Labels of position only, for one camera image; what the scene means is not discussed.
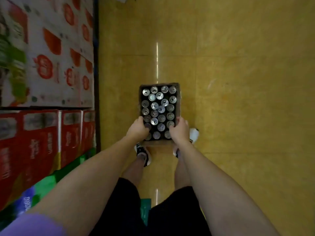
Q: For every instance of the person's right hand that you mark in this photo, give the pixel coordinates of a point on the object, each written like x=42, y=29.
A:
x=179, y=132

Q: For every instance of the person's left hand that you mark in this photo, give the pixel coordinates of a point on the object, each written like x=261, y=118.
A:
x=136, y=130

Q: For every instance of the brown cardboard box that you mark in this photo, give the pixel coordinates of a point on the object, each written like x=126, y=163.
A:
x=158, y=143

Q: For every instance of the cans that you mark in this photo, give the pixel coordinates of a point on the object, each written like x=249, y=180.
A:
x=160, y=110

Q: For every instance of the person's left forearm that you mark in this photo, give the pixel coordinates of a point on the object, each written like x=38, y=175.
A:
x=93, y=179

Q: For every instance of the person's right forearm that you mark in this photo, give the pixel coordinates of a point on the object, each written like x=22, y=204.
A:
x=221, y=194

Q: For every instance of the person's right white shoe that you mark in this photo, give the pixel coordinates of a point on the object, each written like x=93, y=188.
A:
x=194, y=135

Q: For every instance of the person's white shoe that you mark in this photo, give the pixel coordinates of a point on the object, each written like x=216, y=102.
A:
x=194, y=135
x=142, y=152

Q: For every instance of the person's left white shoe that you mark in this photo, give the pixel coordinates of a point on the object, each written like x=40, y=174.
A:
x=142, y=152

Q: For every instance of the person's left leg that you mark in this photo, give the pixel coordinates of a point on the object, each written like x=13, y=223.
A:
x=135, y=169

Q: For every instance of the person's leg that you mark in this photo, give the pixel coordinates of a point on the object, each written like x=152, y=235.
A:
x=181, y=174
x=135, y=169

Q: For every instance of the person's right leg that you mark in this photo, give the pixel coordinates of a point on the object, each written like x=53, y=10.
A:
x=181, y=174

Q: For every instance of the red white-label carton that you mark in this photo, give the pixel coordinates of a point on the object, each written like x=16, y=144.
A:
x=88, y=130
x=9, y=157
x=41, y=145
x=71, y=135

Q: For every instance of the green plastic bag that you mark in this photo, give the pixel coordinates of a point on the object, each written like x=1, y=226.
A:
x=145, y=211

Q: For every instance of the green blue wrapped pack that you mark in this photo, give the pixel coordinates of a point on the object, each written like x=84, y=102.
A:
x=44, y=186

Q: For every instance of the stack of apple print cartons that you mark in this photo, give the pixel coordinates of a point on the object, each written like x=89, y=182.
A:
x=61, y=46

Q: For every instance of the purple shirt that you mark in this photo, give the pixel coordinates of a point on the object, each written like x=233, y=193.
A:
x=29, y=226

